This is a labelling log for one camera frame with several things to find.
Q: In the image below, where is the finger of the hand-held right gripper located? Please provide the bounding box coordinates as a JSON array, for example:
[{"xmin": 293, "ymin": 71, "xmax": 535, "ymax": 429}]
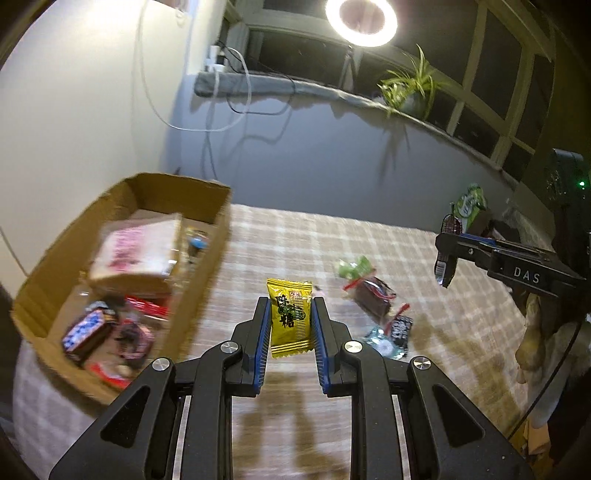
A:
[{"xmin": 435, "ymin": 232, "xmax": 499, "ymax": 273}]

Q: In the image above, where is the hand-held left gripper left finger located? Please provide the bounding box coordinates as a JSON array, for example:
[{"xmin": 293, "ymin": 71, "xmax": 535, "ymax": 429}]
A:
[{"xmin": 48, "ymin": 296, "xmax": 273, "ymax": 480}]

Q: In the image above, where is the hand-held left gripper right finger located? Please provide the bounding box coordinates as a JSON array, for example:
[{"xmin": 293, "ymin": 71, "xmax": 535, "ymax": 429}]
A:
[{"xmin": 310, "ymin": 296, "xmax": 532, "ymax": 480}]

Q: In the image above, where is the yellow candy packet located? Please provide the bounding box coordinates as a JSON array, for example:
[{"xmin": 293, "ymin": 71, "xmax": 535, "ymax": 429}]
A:
[{"xmin": 265, "ymin": 278, "xmax": 317, "ymax": 360}]

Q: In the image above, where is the dark red candy packet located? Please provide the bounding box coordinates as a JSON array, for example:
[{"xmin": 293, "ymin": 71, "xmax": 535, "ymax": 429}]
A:
[{"xmin": 434, "ymin": 213, "xmax": 462, "ymax": 289}]

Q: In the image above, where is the brown cardboard box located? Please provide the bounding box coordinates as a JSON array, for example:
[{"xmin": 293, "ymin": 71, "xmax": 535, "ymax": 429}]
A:
[{"xmin": 11, "ymin": 172, "xmax": 232, "ymax": 407}]

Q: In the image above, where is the red snack packet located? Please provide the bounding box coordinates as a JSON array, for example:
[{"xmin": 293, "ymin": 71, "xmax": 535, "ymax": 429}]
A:
[
  {"xmin": 124, "ymin": 295, "xmax": 171, "ymax": 319},
  {"xmin": 88, "ymin": 362, "xmax": 134, "ymax": 388}
]

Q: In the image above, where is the blue snack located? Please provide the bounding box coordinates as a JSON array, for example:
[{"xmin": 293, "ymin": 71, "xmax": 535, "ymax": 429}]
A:
[{"xmin": 187, "ymin": 228, "xmax": 211, "ymax": 259}]

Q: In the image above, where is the pink dark snack packet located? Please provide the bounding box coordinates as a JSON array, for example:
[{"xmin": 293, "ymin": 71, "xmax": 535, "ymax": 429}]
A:
[{"xmin": 113, "ymin": 320, "xmax": 155, "ymax": 365}]

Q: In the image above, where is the pink white packet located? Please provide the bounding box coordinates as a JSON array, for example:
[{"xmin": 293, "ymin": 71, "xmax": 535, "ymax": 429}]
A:
[{"xmin": 88, "ymin": 213, "xmax": 185, "ymax": 298}]

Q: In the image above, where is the dark chocolate bar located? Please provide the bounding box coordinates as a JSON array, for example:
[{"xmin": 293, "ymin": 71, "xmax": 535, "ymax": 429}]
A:
[{"xmin": 62, "ymin": 308, "xmax": 116, "ymax": 367}]

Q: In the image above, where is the grey-brown paper bag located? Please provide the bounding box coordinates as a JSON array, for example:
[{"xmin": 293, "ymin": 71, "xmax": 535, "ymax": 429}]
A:
[{"xmin": 468, "ymin": 210, "xmax": 495, "ymax": 238}]

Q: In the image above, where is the green gift bag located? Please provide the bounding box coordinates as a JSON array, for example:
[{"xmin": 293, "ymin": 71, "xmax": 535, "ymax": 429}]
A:
[{"xmin": 450, "ymin": 183, "xmax": 488, "ymax": 232}]

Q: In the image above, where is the jelly cup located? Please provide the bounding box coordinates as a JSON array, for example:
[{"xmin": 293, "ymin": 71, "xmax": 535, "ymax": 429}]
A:
[{"xmin": 362, "ymin": 325, "xmax": 407, "ymax": 361}]

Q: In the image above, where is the brown cake packet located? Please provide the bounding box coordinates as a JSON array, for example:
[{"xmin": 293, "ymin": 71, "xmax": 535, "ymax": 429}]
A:
[{"xmin": 342, "ymin": 276, "xmax": 411, "ymax": 324}]

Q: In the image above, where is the small black candy packet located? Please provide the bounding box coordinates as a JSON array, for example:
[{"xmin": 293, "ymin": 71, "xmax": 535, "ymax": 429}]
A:
[{"xmin": 385, "ymin": 314, "xmax": 414, "ymax": 344}]

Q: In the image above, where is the green snack packet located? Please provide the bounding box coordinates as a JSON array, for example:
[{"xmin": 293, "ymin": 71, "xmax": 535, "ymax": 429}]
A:
[{"xmin": 338, "ymin": 255, "xmax": 375, "ymax": 280}]

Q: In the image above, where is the pale pink cloth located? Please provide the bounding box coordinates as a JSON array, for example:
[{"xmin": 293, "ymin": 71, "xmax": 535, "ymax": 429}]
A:
[{"xmin": 515, "ymin": 293, "xmax": 573, "ymax": 430}]

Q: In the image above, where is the plaid blanket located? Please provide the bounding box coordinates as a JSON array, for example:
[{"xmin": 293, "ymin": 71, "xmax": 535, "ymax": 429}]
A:
[{"xmin": 11, "ymin": 203, "xmax": 532, "ymax": 480}]

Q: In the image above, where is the potted spider plant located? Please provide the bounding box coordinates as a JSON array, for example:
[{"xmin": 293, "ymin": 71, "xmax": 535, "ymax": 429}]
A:
[{"xmin": 376, "ymin": 44, "xmax": 455, "ymax": 118}]

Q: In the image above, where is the grey windowsill cloth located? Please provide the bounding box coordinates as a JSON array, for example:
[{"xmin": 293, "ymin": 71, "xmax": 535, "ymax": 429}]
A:
[{"xmin": 194, "ymin": 69, "xmax": 518, "ymax": 185}]

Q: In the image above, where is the white power adapter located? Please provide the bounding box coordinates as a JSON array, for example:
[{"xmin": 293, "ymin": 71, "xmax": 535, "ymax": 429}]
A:
[{"xmin": 205, "ymin": 44, "xmax": 227, "ymax": 73}]

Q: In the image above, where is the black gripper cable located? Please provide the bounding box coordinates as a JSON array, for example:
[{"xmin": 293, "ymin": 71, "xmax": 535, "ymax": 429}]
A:
[{"xmin": 505, "ymin": 318, "xmax": 585, "ymax": 439}]

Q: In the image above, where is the white cable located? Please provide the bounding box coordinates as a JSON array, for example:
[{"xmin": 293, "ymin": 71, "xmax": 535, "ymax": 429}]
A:
[{"xmin": 136, "ymin": 0, "xmax": 252, "ymax": 134}]

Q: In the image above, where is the ring light stand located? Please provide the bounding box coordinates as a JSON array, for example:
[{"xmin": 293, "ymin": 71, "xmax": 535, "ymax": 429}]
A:
[{"xmin": 339, "ymin": 48, "xmax": 356, "ymax": 90}]

